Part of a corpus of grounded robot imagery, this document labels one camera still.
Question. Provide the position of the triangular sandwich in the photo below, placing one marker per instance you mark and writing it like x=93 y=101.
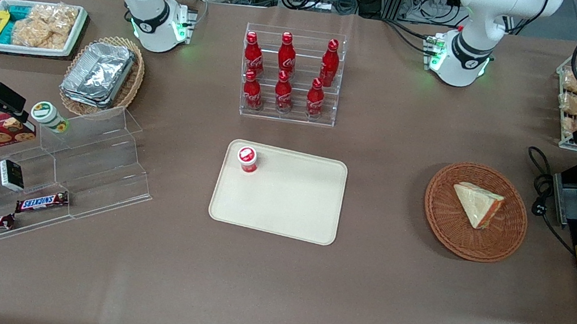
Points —
x=479 y=205

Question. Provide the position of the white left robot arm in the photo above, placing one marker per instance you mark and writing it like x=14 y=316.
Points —
x=476 y=35

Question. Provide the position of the oval light wicker basket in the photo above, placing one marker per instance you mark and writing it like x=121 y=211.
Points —
x=131 y=87

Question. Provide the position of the beige plastic tray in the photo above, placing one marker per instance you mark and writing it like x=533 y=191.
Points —
x=288 y=202

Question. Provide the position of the round brown wicker basket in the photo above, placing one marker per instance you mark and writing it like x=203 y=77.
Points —
x=447 y=226

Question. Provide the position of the small black white box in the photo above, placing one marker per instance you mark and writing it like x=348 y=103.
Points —
x=12 y=175

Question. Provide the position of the green white yogurt bottle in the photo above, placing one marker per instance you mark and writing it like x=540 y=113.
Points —
x=47 y=114

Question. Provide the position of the white rectangular plastic bin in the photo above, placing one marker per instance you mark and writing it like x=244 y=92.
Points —
x=25 y=49

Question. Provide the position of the teal snack packet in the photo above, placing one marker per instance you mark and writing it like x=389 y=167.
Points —
x=18 y=13

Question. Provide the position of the clear bag of crackers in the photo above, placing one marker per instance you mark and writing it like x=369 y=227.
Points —
x=46 y=26

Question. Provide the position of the clear acrylic stepped shelf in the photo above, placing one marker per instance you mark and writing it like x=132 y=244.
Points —
x=93 y=167

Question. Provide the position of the stack of foil trays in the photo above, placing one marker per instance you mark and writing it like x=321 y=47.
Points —
x=98 y=73

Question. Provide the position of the red white lidded cup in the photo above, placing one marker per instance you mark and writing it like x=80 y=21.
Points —
x=247 y=158

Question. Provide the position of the red cola bottle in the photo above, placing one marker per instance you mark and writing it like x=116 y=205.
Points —
x=329 y=62
x=314 y=102
x=287 y=53
x=253 y=94
x=253 y=54
x=283 y=95

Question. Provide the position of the clear acrylic bottle rack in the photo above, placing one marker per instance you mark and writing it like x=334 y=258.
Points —
x=286 y=117

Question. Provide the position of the clear bag of fried snacks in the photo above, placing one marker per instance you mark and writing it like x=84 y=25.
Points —
x=569 y=123
x=575 y=82
x=574 y=104

